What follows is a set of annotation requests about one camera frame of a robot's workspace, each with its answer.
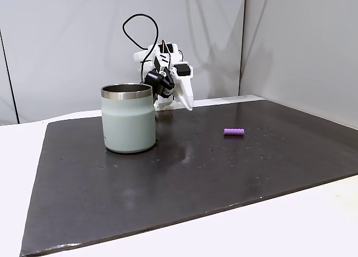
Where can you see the mint green steel-rimmed cup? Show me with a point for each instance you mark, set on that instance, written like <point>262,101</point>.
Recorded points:
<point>128,125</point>

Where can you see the black rubber mat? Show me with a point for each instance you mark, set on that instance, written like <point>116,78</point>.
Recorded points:
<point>195,184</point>

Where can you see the purple ribbed pen grip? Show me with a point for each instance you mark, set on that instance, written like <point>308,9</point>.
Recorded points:
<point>233,131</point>

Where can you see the black camera box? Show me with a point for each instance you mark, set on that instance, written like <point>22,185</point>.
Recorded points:
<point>156,79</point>

